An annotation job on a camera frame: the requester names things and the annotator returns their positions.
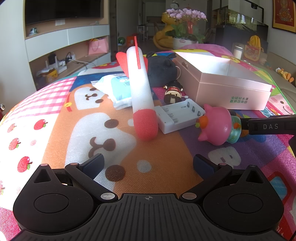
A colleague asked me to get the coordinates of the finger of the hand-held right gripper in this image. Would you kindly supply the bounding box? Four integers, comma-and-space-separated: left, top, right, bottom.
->
240, 118, 250, 137

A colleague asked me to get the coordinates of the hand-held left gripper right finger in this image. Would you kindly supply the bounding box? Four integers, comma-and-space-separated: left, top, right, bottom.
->
180, 154, 266, 202

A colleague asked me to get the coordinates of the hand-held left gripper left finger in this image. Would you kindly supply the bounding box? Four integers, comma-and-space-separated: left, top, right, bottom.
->
31, 153, 118, 202

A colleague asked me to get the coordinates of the pink pig spinning toy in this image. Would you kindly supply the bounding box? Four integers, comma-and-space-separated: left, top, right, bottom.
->
195, 104, 242, 146

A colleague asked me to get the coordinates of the pink cardboard box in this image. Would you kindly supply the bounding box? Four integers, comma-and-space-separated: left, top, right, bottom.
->
172, 51, 273, 110

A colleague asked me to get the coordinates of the white plastic battery holder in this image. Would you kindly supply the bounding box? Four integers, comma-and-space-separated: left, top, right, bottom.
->
154, 98, 206, 134

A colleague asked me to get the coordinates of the blue white wet wipes packet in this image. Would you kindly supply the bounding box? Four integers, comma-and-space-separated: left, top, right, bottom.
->
91, 72, 134, 110

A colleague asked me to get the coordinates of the red black wind-up doll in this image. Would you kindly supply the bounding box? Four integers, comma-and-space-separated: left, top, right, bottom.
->
163, 81, 189, 105

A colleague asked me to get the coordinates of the white and red foam rocket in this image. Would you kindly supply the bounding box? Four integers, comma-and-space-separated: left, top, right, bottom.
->
116, 36, 159, 142

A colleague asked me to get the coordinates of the black plush toy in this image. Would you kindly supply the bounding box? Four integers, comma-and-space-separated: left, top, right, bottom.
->
146, 51, 183, 88

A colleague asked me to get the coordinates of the beige sofa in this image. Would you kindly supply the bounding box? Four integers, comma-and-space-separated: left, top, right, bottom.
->
259, 51, 296, 114

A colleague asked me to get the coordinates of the colourful cartoon play mat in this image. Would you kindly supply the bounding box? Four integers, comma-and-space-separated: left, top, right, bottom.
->
0, 45, 296, 241

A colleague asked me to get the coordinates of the orange plush toy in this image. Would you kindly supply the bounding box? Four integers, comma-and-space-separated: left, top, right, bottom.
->
275, 67, 295, 84

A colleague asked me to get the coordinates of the white canister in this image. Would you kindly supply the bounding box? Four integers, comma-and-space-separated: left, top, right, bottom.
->
232, 44, 243, 59

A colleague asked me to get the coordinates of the yellow cartoon bag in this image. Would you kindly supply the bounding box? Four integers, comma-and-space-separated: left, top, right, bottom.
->
244, 35, 264, 61

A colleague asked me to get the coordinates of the dark fish tank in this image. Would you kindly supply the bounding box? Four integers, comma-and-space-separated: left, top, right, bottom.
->
213, 0, 269, 54

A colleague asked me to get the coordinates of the yellow box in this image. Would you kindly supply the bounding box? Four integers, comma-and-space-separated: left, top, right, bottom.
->
36, 68, 58, 84

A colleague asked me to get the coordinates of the black router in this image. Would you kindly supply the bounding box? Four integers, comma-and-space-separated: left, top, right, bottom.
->
47, 53, 58, 69

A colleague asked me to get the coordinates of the red framed picture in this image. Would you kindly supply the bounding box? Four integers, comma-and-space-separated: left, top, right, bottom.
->
272, 0, 296, 33

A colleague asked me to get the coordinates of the pink gift bag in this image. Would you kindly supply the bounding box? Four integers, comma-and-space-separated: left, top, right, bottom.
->
87, 37, 109, 55

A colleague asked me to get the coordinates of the potted pink orchid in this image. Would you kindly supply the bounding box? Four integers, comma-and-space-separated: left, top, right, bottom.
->
165, 7, 207, 49

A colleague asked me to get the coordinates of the yellow duck beanbag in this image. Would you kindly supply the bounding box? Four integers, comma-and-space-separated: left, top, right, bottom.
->
153, 11, 178, 49

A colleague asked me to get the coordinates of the white wooden media cabinet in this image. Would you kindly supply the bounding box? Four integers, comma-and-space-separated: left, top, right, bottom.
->
23, 0, 111, 91

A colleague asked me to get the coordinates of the black flat television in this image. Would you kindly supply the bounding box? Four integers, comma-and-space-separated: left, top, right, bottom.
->
24, 0, 103, 25

